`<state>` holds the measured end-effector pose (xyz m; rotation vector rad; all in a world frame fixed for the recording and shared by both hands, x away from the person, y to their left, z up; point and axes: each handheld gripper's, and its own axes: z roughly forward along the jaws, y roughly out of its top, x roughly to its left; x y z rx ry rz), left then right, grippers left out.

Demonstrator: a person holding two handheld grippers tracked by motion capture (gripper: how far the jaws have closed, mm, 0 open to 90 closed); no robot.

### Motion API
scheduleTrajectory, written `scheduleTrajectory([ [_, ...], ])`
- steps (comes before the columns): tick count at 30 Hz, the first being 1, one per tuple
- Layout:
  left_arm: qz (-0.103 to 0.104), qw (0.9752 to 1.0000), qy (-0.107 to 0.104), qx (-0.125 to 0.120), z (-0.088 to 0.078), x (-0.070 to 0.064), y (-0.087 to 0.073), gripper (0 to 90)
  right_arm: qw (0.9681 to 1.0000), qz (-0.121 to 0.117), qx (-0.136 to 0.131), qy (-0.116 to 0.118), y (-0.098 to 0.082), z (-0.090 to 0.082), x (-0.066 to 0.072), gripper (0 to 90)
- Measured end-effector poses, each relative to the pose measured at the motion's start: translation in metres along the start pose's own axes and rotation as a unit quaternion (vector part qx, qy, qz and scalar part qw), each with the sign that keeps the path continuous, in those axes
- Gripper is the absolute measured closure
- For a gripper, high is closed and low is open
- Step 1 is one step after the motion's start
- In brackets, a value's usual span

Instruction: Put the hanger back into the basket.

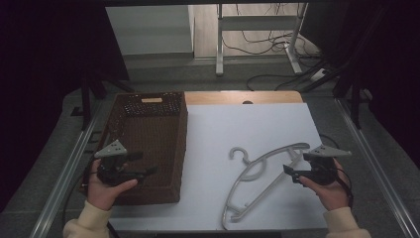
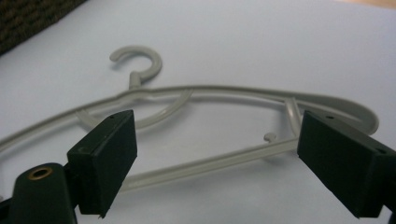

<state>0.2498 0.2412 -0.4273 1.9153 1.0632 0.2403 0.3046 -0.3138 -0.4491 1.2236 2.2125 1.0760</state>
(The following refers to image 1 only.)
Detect white cabinet panel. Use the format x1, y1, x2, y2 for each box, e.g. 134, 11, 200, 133
105, 4, 195, 57

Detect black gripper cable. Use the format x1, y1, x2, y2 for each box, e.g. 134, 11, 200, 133
62, 158, 122, 238
318, 133, 360, 222

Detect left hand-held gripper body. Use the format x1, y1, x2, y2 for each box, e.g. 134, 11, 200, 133
93, 139, 140, 187

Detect aluminium rail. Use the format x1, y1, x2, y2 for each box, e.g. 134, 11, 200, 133
29, 112, 100, 238
335, 98, 420, 238

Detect grey plastic clothes hanger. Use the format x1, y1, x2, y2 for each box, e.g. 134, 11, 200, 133
221, 142, 311, 231

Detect black floor cables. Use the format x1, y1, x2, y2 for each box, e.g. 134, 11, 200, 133
221, 3, 338, 92

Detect white metal desk frame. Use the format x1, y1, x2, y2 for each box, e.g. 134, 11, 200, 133
215, 3, 310, 77

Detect person's left hand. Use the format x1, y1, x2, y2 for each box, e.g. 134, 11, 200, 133
86, 158, 139, 212

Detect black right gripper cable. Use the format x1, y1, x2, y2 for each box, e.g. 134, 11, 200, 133
318, 133, 360, 222

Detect white paper sheet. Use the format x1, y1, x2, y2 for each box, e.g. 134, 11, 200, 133
108, 102, 331, 232

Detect white power strip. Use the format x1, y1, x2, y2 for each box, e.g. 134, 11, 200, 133
309, 67, 330, 82

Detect brown woven basket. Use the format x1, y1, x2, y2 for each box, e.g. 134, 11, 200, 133
78, 91, 189, 206

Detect person's right hand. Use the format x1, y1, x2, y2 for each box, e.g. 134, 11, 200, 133
298, 158, 352, 212

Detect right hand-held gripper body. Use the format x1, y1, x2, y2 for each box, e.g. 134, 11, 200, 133
302, 144, 353, 186

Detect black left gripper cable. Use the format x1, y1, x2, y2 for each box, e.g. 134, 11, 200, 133
62, 158, 122, 238

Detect black tripod stand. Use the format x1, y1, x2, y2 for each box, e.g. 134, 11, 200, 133
298, 6, 390, 130
70, 70, 136, 132

